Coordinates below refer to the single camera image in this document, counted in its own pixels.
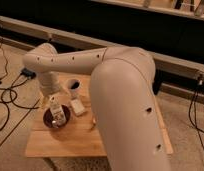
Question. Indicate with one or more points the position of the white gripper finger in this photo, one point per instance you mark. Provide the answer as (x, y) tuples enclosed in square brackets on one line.
[(44, 101), (62, 99)]

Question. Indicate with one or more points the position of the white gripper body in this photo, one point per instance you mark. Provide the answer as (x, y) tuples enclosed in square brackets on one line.
[(48, 83)]

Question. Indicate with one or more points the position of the small clear plastic bottle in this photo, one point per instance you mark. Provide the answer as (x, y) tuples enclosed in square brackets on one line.
[(57, 112)]

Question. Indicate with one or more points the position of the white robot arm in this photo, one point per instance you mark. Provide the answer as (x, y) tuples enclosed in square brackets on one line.
[(122, 100)]

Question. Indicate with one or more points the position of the dark purple ceramic bowl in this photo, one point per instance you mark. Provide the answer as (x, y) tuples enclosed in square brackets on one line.
[(48, 118)]

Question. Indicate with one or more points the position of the small white box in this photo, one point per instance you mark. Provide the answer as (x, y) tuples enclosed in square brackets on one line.
[(78, 107)]

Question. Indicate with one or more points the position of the white mug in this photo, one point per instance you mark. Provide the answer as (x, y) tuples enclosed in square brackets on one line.
[(73, 86)]

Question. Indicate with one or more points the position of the black power adapter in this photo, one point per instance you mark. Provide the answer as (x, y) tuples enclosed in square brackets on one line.
[(27, 73)]

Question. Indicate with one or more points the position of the orange carrot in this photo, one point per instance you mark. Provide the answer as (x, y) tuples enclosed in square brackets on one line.
[(93, 124)]

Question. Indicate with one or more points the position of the wooden table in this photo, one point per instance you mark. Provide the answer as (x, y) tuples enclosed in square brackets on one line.
[(76, 139)]

